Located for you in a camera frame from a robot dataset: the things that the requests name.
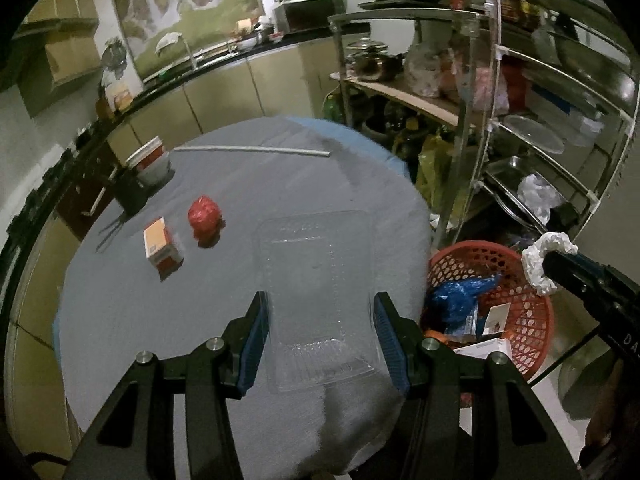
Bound white plastic bag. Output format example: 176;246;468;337
517;172;566;226

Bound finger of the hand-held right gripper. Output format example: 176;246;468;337
542;262;601;311
545;249;613;277

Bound white medicine box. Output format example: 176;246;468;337
452;338;512;361

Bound white tissue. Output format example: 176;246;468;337
521;232;579;297

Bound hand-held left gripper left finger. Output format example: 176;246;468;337
62;290;271;480

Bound white plastic rod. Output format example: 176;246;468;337
173;145;332;158

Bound small white carton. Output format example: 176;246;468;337
482;304;511;336

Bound white cloth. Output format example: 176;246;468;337
155;32;182;55

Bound small orange box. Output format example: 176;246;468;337
143;217;184;275

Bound red plastic bag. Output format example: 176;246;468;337
187;196;223;239

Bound red plastic basket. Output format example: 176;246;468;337
421;241;556;386

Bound metal storage rack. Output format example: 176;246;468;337
327;0;640;261

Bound steel box appliance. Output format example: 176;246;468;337
274;0;347;31

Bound hanging metal strainer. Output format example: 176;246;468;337
102;37;128;68

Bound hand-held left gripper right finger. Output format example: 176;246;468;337
372;291;583;480

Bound beige wall cabinet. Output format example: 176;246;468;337
22;17;103;116

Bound black container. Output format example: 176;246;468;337
114;167;151;216

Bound clear plastic tray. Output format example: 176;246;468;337
256;209;377;393

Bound steel pot with lid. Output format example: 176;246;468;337
345;37;403;81

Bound waterfall wall poster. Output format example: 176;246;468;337
105;0;266;83

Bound stack of paper bowls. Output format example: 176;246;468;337
125;136;173;186

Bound black cable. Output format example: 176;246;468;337
530;330;601;386

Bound kitchen counter cabinets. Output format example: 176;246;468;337
100;22;371;156

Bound person's right forearm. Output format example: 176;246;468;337
580;355;631;466

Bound yellow plastic bag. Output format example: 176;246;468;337
417;135;453;201

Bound blue plastic bag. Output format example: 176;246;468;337
431;274;502;336

